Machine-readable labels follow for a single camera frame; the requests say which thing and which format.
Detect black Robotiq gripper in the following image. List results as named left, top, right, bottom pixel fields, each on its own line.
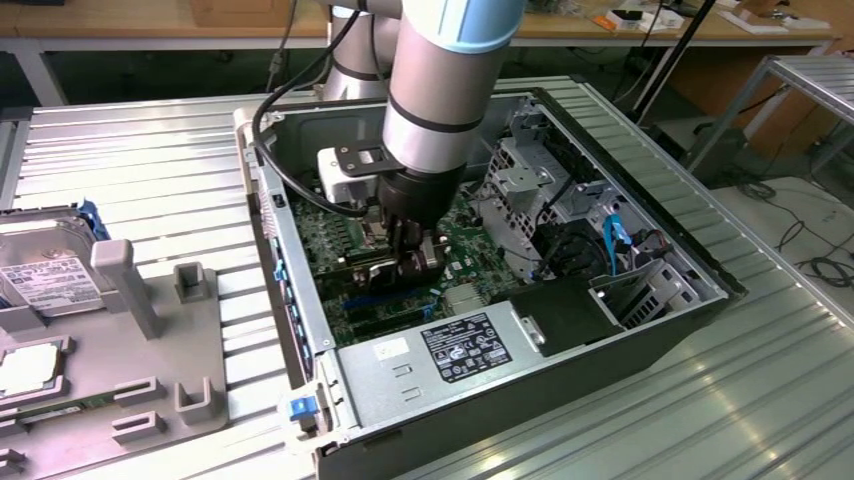
left=375, top=163, right=467, bottom=274

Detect graphics card with metal bracket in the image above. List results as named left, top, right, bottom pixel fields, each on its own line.
left=312, top=248, right=445, bottom=302

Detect green motherboard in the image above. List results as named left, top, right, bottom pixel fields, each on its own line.
left=292, top=172, right=530, bottom=347

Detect silver metal disk bay cage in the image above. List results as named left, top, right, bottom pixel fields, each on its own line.
left=477, top=107, right=606, bottom=281

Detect small silver heat sink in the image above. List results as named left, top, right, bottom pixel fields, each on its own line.
left=441, top=284, right=487, bottom=309

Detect blue expansion slot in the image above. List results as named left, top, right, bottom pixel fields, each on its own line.
left=340, top=289, right=429, bottom=309

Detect black case fan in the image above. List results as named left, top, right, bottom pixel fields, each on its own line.
left=531, top=221, right=607, bottom=282

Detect black expansion slot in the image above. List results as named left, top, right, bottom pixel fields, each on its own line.
left=348, top=308, right=433, bottom=340

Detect silver power supply unit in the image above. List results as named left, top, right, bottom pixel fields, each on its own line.
left=335, top=299, right=550, bottom=432

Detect black box under tripod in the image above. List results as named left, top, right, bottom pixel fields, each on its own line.
left=648, top=117, right=747, bottom=169

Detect black open PC case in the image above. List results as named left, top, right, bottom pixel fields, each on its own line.
left=232, top=74, right=747, bottom=480

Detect blue case latch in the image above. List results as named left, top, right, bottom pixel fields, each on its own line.
left=281, top=394, right=316, bottom=419

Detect orange and white box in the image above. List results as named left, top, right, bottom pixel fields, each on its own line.
left=594, top=8, right=687, bottom=34

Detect black tripod pole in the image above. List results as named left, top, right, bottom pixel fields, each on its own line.
left=628, top=0, right=719, bottom=117

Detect blue disk caddy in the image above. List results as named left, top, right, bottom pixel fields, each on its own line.
left=68, top=198, right=112, bottom=247

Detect wooden workbench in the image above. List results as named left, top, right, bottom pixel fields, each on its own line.
left=0, top=0, right=843, bottom=106

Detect grey plastic parts rack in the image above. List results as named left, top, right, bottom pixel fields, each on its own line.
left=0, top=238, right=232, bottom=480

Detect silver hard disk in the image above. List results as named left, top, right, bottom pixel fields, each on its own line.
left=0, top=206, right=109, bottom=319

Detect white flat box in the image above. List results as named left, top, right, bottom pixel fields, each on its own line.
left=715, top=6, right=792, bottom=35

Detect green RAM stick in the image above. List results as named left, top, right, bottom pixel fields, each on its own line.
left=0, top=397, right=123, bottom=426

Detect silver CPU chip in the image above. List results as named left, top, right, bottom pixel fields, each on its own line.
left=0, top=341, right=65, bottom=397

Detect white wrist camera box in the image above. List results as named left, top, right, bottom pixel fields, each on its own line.
left=315, top=144, right=392, bottom=205

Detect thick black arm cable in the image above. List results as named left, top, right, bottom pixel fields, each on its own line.
left=251, top=0, right=376, bottom=219

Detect blue flat wire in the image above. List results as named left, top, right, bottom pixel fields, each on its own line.
left=600, top=214, right=632, bottom=277

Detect thin hanging cable with plug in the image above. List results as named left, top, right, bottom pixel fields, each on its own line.
left=268, top=0, right=297, bottom=94

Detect black floor cables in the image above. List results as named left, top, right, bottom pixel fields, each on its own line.
left=731, top=172, right=854, bottom=292

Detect metal slat frame table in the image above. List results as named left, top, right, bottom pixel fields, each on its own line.
left=684, top=52, right=854, bottom=176

